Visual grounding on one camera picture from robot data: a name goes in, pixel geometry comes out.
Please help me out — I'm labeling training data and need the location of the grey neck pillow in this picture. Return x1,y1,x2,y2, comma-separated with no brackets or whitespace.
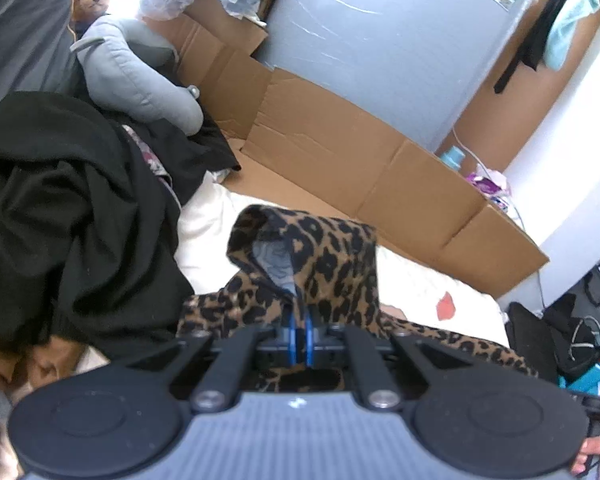
70,15,204,136

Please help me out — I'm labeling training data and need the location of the black garment pile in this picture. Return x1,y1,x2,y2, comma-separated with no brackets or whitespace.
0,92,238,359

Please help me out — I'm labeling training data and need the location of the cream bear print bedsheet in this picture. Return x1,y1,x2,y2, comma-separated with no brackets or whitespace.
175,177,509,347

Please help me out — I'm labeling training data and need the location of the purple white detergent pouch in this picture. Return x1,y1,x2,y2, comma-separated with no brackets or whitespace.
466,170,510,198

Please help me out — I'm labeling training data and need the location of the black bag on floor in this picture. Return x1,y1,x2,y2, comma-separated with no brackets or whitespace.
543,268,600,382

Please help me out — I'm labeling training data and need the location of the light blue hanging cloth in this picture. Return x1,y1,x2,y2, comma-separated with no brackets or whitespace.
543,0,600,72

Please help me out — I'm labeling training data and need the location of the black folded clothes stack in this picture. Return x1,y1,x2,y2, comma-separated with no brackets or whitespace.
505,302,569,385

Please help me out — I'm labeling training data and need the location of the small teddy bear toy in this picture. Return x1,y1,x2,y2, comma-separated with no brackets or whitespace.
72,0,109,35

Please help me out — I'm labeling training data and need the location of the blue cap detergent bottle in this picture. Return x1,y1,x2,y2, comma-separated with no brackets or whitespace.
440,145,466,171

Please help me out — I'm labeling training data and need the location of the brown garment on bed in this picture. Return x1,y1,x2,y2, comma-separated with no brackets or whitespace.
0,336,87,392

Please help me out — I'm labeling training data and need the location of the leopard print garment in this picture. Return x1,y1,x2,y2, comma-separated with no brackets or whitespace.
178,205,538,377

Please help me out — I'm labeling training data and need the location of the tall brown cardboard panel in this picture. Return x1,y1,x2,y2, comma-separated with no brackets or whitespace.
439,0,600,171

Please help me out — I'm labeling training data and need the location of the brown cardboard sheet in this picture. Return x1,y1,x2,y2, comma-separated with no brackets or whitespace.
150,0,546,297

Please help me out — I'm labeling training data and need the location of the dark grey pillow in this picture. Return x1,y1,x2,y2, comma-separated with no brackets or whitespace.
0,0,80,101

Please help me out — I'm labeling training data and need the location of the grey wrapped appliance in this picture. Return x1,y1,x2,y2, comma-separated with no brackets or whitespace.
257,0,532,151

